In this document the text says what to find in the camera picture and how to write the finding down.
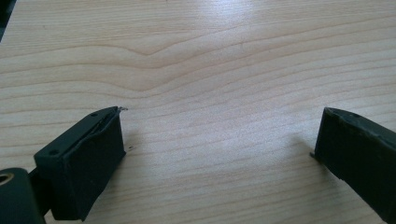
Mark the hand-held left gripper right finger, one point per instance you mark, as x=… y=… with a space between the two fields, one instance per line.
x=358 y=155

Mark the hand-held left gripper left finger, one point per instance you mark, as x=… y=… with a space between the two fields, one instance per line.
x=84 y=165

